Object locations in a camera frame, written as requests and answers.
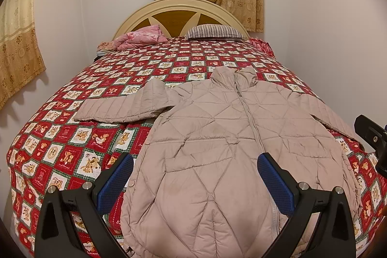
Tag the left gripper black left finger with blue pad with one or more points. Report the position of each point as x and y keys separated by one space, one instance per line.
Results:
x=56 y=234

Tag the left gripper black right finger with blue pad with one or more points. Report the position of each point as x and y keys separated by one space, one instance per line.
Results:
x=333 y=235

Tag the beige quilted puffer jacket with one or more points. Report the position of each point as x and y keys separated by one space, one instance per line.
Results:
x=195 y=190

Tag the red patchwork bear bedspread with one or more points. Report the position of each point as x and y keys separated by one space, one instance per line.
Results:
x=55 y=149

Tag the red floral cloth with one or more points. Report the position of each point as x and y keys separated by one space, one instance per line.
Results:
x=262 y=46

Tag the beige side window curtain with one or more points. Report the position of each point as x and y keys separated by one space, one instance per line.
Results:
x=21 y=60

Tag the pink folded blanket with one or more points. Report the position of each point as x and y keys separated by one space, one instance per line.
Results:
x=140 y=38

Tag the cream wooden arched headboard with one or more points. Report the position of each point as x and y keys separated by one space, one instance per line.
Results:
x=176 y=17

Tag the striped pillow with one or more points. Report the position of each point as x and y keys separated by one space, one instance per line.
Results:
x=213 y=31

